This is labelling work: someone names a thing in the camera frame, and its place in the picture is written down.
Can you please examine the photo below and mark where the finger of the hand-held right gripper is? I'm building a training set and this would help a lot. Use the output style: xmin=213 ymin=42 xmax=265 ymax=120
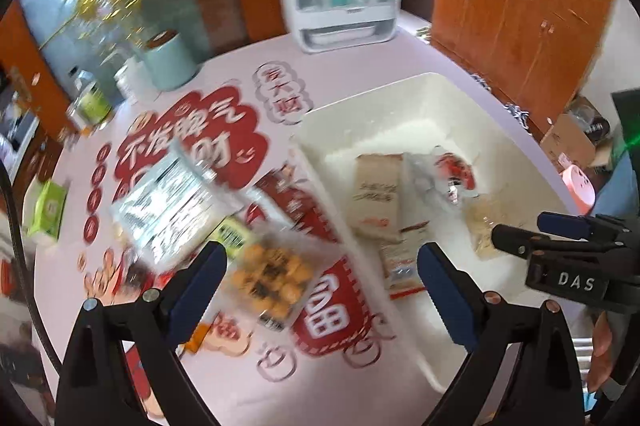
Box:
xmin=537 ymin=212 xmax=640 ymax=241
xmin=491 ymin=223 xmax=621 ymax=259

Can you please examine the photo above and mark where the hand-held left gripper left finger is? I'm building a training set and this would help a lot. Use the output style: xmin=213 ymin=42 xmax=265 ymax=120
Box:
xmin=56 ymin=241 xmax=228 ymax=426

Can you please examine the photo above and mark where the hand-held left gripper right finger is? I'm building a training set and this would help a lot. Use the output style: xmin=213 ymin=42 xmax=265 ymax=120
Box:
xmin=417 ymin=242 xmax=586 ymax=426

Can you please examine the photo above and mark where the clear packet of pale snacks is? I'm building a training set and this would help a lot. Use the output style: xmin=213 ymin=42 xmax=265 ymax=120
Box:
xmin=464 ymin=200 xmax=528 ymax=259

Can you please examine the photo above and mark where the clear packet of yellow balls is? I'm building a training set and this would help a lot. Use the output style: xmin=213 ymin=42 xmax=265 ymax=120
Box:
xmin=224 ymin=230 xmax=327 ymax=333

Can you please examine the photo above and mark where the white plastic bin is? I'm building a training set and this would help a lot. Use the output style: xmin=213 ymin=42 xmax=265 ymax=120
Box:
xmin=292 ymin=73 xmax=596 ymax=394

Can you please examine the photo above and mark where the person's right hand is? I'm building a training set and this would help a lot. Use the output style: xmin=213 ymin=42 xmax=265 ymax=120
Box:
xmin=587 ymin=311 xmax=620 ymax=389

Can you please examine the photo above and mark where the orange snack packet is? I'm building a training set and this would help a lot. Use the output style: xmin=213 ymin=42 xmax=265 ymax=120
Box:
xmin=192 ymin=321 xmax=213 ymax=353

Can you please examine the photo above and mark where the beige and red snack packet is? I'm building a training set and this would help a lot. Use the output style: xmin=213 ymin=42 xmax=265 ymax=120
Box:
xmin=377 ymin=226 xmax=437 ymax=299

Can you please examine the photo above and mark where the green snack packet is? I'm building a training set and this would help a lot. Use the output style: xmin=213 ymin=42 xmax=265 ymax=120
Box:
xmin=210 ymin=216 xmax=252 ymax=257

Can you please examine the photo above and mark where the cardboard box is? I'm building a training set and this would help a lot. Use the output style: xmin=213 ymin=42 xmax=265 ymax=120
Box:
xmin=540 ymin=96 xmax=617 ymax=169

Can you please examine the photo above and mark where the red and clear snack packet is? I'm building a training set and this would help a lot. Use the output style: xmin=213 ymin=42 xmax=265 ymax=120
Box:
xmin=409 ymin=146 xmax=482 ymax=207

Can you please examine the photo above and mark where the silver snack packet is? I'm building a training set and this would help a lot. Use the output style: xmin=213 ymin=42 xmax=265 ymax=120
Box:
xmin=110 ymin=145 xmax=247 ymax=267

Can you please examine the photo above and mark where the brown paper snack packet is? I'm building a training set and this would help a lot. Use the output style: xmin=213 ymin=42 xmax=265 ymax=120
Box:
xmin=350 ymin=153 xmax=407 ymax=243

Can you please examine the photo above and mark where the red printed table mat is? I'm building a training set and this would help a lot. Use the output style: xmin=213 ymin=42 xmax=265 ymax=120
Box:
xmin=30 ymin=13 xmax=576 ymax=426

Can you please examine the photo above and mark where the green tissue pack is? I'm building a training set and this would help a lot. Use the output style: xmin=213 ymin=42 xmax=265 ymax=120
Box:
xmin=27 ymin=180 xmax=69 ymax=240

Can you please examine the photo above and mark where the wooden cabinet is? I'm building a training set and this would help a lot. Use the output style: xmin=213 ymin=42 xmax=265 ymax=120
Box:
xmin=429 ymin=0 xmax=622 ymax=143

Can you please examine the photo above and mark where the green label bottle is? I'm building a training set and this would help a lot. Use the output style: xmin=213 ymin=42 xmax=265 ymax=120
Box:
xmin=70 ymin=70 xmax=114 ymax=130

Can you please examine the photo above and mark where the white plastic bottle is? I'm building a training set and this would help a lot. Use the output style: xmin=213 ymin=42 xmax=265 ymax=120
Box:
xmin=114 ymin=58 xmax=152 ymax=100

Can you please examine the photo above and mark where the mint green canister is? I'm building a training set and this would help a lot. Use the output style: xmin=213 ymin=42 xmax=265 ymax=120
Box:
xmin=141 ymin=30 xmax=202 ymax=92

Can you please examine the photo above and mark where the black cable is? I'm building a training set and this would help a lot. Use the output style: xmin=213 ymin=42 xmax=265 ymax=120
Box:
xmin=0 ymin=166 xmax=67 ymax=369

